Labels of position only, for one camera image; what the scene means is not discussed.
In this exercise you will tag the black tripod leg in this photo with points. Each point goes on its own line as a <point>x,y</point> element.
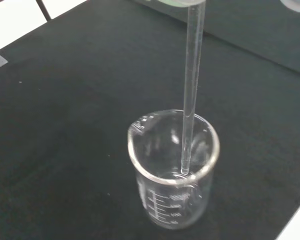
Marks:
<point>45,10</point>

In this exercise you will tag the clear glass graduated beaker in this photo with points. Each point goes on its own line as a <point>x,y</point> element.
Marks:
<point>165,212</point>

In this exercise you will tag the white test tube rack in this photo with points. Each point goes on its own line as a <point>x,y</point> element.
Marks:
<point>296,220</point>

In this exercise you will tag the black bench cloth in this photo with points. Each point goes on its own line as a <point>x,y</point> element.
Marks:
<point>65,125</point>

